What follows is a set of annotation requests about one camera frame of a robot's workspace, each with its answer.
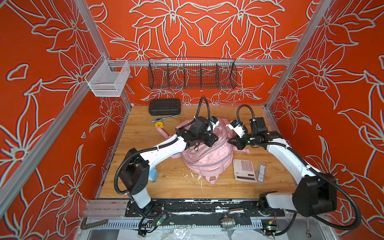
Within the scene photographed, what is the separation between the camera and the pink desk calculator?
2.67 ft

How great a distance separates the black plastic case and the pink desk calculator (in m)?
0.56

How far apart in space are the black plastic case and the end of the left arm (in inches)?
18.5

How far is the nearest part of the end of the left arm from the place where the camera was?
60 cm
